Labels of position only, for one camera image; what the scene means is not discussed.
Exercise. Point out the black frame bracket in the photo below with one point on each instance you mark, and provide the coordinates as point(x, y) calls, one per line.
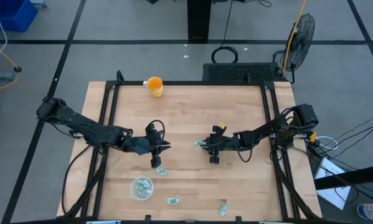
point(147, 218)
point(238, 219)
point(120, 76)
point(247, 77)

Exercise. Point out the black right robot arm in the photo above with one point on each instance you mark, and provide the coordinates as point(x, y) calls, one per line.
point(267, 127)

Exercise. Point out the black aluminium table frame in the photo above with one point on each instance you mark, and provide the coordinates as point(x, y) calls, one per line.
point(189, 83)

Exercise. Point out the banknote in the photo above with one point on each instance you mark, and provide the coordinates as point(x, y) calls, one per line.
point(145, 183)

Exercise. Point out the small yellow tag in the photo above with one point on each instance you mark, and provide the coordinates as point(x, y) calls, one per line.
point(223, 126)

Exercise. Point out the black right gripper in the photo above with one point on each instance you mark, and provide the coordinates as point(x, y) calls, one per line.
point(228, 143)

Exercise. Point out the white blue container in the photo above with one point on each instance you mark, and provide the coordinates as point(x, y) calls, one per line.
point(368, 211)

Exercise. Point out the black perforated computer case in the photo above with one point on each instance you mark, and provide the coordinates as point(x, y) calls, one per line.
point(239, 72)

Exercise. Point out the black metal beam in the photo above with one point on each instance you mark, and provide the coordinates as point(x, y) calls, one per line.
point(349, 178)

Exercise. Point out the white cardboard box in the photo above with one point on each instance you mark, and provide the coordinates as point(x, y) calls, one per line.
point(337, 196)

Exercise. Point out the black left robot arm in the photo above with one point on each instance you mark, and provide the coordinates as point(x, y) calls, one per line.
point(80, 123)

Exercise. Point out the black floor fan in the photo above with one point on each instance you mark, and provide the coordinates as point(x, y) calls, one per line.
point(301, 37)

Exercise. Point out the black stand column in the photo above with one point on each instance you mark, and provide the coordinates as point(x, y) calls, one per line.
point(198, 20)

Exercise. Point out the clear plastic round container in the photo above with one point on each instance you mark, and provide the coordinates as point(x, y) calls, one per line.
point(134, 193)

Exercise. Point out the yellow connector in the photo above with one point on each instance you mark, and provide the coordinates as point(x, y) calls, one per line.
point(313, 137)

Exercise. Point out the silver aluminium extrusion bar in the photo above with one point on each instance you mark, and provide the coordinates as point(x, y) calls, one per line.
point(103, 222)

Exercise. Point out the blue plastic bin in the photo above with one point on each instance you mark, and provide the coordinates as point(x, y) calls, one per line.
point(10, 14)

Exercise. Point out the orange yellow mug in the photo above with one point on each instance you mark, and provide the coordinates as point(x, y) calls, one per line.
point(155, 88)

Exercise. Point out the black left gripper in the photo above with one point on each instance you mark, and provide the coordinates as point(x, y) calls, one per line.
point(139, 145)

